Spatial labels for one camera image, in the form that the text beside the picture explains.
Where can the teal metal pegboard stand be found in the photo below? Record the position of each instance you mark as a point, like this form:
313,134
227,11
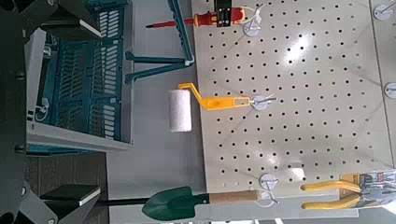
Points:
155,59

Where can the black metal base bar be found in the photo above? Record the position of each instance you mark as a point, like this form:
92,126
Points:
124,201

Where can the white round pegboard hook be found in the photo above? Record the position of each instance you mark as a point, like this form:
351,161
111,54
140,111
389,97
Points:
267,179
391,90
260,104
382,13
251,30

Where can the red yellow screwdriver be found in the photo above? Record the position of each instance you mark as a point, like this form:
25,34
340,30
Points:
204,19

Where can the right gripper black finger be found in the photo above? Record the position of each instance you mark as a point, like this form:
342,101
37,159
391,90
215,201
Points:
70,194
71,26

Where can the beige perforated pegboard panel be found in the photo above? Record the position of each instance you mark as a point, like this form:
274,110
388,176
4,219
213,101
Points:
384,46
311,93

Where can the teal grey plastic crate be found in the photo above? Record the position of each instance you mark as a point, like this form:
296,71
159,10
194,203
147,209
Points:
77,137

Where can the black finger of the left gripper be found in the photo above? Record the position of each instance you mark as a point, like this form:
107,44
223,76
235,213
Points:
223,12

